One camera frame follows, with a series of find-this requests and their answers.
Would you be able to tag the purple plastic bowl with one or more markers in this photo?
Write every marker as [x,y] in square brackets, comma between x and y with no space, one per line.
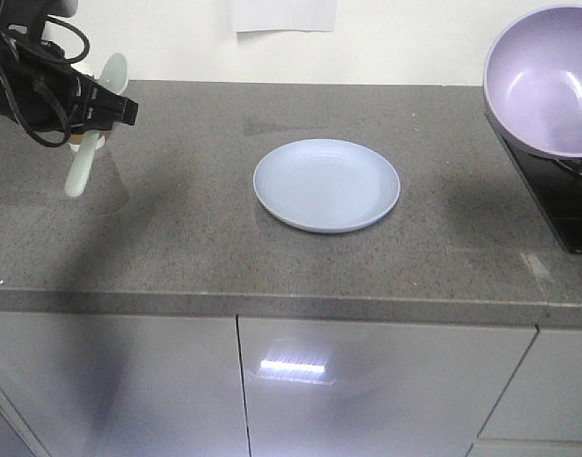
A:
[533,83]

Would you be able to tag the white paper sheet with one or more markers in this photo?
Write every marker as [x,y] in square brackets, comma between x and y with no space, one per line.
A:
[300,15]

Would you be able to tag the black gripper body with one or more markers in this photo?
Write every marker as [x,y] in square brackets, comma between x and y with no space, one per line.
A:
[36,79]

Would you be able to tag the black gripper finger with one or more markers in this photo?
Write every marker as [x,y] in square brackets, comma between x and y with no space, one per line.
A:
[104,103]
[95,123]

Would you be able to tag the black induction cooktop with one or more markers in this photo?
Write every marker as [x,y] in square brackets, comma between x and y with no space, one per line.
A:
[555,184]

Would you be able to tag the blue plastic plate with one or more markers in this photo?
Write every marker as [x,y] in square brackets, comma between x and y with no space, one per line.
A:
[326,185]

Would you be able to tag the mint green plastic spoon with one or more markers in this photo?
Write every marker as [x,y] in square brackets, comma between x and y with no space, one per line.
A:
[114,77]

